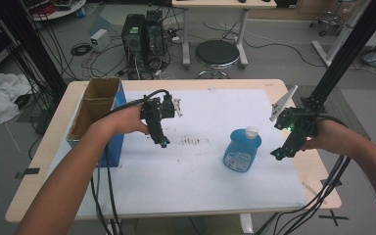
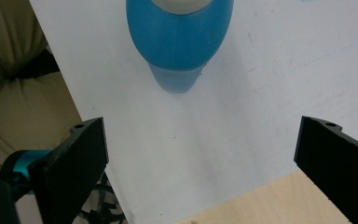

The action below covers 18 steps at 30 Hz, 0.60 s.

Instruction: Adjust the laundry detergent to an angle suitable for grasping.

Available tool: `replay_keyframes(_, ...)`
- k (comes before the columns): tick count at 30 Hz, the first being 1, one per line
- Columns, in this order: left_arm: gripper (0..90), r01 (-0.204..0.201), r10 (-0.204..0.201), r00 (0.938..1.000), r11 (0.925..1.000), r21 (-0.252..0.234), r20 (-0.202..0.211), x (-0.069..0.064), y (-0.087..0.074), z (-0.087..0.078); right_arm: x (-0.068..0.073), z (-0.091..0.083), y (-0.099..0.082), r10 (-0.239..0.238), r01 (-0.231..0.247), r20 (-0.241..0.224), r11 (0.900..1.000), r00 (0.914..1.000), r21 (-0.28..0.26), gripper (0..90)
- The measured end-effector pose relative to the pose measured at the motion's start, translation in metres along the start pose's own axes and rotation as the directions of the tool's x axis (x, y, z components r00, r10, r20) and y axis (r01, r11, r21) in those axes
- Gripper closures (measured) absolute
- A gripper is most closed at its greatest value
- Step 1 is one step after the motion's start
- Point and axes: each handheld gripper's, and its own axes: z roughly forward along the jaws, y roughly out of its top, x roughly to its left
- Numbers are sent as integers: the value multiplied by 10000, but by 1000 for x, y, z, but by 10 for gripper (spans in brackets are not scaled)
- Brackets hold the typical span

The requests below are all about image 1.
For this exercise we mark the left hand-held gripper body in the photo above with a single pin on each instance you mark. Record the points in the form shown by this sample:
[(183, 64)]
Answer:
[(158, 107)]

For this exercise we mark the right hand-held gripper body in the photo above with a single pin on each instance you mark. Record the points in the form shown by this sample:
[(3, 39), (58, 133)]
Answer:
[(302, 120)]

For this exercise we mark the blue bottle with white cap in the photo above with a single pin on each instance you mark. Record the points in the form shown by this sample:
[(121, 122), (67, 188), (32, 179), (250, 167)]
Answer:
[(241, 151)]

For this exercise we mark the blue cardboard box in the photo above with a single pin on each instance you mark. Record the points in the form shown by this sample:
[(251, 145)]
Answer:
[(98, 98)]

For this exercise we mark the person's left hand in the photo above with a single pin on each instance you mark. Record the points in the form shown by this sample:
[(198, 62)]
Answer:
[(127, 120)]

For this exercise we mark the person's right hand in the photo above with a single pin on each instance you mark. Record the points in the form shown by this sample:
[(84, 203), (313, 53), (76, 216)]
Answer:
[(331, 135)]

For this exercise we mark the dark floor mat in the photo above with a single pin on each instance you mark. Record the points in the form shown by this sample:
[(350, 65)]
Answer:
[(349, 111)]

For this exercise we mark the white table mat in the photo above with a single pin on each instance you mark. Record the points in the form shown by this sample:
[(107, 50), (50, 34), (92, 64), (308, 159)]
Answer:
[(209, 182)]

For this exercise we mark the black computer tower green label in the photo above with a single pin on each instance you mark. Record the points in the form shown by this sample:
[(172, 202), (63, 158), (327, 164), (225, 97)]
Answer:
[(133, 36)]

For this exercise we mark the black round stool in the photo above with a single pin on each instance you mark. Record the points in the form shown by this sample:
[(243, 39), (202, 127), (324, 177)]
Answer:
[(217, 52)]

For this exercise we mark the white table leg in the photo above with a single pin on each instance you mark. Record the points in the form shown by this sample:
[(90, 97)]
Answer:
[(246, 223)]

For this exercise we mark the small white device box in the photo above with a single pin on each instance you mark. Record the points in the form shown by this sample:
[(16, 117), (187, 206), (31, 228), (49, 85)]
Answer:
[(99, 39)]

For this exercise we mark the white desk leg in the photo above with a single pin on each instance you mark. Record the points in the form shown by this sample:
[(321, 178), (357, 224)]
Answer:
[(341, 36)]

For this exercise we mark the office chair wheel base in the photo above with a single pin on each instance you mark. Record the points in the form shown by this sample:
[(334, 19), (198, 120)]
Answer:
[(328, 21)]

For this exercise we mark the light desk with white legs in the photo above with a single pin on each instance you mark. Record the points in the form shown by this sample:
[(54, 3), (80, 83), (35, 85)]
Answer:
[(222, 3)]

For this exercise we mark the round white table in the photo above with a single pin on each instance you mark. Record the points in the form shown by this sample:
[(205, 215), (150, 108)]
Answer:
[(65, 13)]

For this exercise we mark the black tape strip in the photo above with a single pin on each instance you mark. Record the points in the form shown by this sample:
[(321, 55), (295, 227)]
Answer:
[(27, 172)]

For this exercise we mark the light wooden table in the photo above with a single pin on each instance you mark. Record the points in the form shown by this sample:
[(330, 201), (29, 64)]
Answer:
[(29, 196)]

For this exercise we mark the black metal frame post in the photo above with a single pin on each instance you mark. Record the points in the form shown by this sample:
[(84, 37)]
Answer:
[(349, 49), (36, 55)]

